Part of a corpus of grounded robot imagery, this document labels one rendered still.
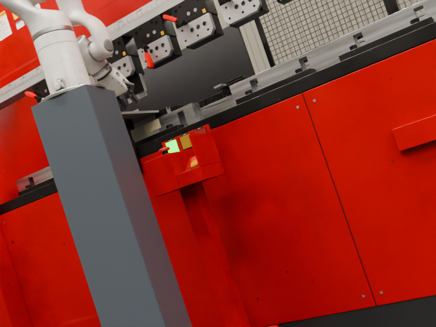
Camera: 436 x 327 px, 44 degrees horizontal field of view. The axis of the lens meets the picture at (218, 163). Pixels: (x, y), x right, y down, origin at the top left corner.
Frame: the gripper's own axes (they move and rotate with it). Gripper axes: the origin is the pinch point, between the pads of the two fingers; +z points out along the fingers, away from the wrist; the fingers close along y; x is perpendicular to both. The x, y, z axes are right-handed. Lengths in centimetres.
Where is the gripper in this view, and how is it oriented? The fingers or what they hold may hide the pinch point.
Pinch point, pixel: (128, 102)
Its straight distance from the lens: 219.2
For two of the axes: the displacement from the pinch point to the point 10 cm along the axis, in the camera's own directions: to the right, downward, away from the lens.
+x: -1.5, 6.9, -7.1
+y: -8.3, 3.0, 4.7
